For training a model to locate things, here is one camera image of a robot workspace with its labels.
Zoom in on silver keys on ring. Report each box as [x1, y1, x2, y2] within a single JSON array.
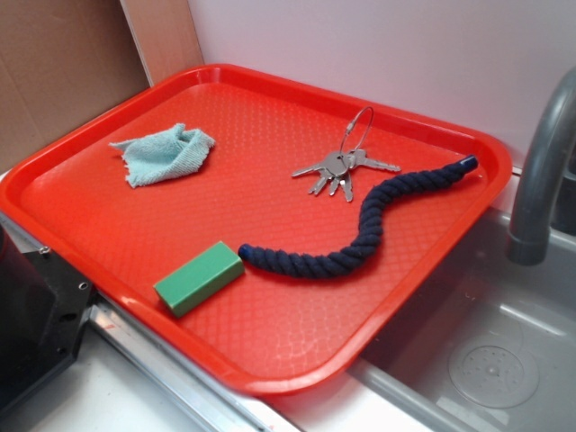
[[291, 106, 401, 203]]

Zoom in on red plastic tray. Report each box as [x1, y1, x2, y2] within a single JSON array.
[[1, 65, 512, 395]]

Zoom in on grey faucet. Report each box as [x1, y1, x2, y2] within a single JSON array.
[[507, 68, 575, 266]]

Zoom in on green rectangular block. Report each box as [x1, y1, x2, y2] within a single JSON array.
[[154, 242, 245, 318]]

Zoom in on grey sink basin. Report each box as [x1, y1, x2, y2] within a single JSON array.
[[351, 211, 575, 431]]

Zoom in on brown cardboard panel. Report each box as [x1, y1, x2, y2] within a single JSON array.
[[1, 1, 203, 171]]

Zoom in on dark blue rope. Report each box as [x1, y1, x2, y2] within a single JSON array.
[[237, 154, 479, 279]]

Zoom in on light blue cloth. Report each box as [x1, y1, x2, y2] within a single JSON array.
[[109, 123, 216, 188]]

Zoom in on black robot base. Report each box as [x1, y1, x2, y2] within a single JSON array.
[[1, 229, 94, 417]]

